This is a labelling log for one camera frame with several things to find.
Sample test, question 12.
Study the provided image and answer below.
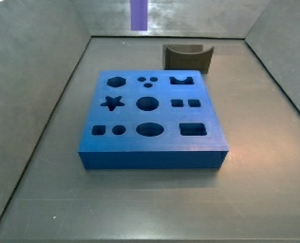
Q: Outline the purple vertical strip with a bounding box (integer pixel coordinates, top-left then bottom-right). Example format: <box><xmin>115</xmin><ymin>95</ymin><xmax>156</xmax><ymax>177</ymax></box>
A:
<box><xmin>129</xmin><ymin>0</ymin><xmax>148</xmax><ymax>31</ymax></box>

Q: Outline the blue shape-sorting block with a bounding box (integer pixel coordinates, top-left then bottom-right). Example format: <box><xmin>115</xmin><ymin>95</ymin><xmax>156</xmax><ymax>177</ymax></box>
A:
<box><xmin>77</xmin><ymin>70</ymin><xmax>228</xmax><ymax>169</ymax></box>

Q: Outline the dark grey curved holder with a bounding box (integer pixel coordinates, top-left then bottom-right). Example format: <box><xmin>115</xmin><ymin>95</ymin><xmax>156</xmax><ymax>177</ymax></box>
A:
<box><xmin>161</xmin><ymin>45</ymin><xmax>214</xmax><ymax>74</ymax></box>

